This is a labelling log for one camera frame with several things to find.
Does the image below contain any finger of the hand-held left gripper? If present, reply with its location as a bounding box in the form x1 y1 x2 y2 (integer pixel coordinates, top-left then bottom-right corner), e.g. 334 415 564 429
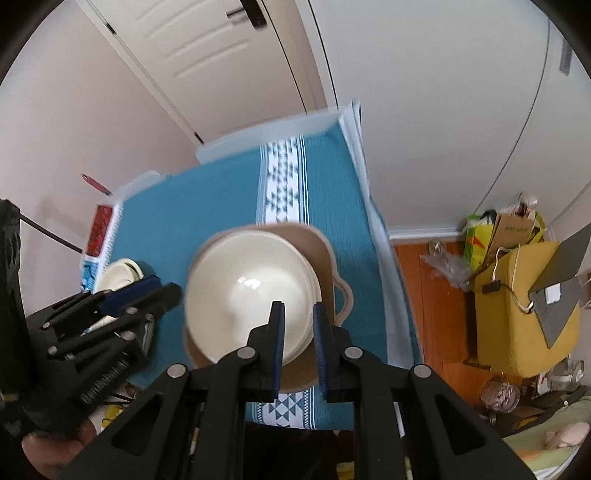
46 282 184 360
28 275 163 330

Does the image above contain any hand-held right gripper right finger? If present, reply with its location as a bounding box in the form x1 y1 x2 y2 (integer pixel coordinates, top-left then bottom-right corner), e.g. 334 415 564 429
312 302 534 480

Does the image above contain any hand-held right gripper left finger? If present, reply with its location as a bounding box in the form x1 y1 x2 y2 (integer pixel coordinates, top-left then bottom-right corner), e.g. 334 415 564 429
58 301 286 480

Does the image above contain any large white deep plate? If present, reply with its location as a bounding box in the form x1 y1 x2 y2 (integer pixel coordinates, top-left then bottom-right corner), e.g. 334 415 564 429
185 231 319 365

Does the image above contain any beige dish with handles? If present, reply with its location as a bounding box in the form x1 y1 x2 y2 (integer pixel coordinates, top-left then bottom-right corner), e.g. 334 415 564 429
182 223 355 394

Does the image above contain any person's left hand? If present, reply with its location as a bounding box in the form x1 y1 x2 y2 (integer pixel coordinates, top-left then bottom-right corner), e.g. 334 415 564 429
21 418 99 480

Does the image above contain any small cream dish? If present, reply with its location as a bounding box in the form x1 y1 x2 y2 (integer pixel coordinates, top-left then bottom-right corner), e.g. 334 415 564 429
95 257 143 296

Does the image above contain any blue snack package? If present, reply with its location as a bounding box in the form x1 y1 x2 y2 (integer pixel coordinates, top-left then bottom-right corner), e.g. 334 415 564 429
79 259 101 292

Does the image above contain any red snack package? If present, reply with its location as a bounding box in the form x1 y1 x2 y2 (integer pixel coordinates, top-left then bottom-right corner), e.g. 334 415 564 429
84 205 115 258

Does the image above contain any pink utensil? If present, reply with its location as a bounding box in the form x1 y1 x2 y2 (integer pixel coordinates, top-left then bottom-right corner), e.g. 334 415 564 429
81 174 112 195

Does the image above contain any teal patterned tablecloth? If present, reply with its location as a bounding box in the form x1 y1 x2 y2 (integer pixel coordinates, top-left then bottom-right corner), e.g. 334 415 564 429
99 127 421 432

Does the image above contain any clear plastic bag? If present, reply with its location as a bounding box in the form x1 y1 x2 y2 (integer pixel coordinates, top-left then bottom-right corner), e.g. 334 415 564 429
422 240 476 291

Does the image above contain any white table cover sheet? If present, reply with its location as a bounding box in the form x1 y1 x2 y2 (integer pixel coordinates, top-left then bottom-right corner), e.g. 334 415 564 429
339 99 423 365

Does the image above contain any glass jar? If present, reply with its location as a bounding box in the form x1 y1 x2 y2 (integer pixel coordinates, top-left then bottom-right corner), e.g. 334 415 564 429
480 378 520 416

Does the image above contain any yellow stool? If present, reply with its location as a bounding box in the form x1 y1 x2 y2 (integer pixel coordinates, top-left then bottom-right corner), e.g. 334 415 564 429
473 240 583 377

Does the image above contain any white table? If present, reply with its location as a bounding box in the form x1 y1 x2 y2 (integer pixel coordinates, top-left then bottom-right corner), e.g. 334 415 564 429
106 106 347 206

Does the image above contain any green printed bag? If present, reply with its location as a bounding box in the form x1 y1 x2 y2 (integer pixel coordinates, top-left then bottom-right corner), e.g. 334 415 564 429
464 213 497 271

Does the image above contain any brown paper bag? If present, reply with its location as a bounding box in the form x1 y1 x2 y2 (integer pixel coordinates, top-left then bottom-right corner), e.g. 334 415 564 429
489 212 532 259

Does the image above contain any green blanket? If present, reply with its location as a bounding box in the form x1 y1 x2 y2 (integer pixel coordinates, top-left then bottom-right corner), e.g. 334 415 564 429
503 392 591 472

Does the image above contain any yellow-green bag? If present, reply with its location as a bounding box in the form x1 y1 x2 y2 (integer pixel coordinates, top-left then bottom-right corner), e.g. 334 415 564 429
526 210 546 243

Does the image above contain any white panel door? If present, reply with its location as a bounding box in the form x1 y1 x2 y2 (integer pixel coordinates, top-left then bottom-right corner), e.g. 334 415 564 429
85 0 328 144

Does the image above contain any grey laptop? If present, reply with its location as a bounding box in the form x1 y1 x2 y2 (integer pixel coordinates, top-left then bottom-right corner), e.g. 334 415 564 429
529 226 591 349

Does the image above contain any black cable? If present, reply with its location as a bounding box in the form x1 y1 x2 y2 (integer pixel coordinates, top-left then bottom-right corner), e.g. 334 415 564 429
18 213 85 254

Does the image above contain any white charging cable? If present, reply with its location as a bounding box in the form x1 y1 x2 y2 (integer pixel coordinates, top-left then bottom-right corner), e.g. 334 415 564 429
489 244 536 315

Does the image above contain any black door handle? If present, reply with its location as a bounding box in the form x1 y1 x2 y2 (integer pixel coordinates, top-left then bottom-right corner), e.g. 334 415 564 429
226 0 269 29

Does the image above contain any grey wall cable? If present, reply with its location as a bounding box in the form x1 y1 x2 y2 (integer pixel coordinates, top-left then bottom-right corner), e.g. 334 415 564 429
475 23 551 208

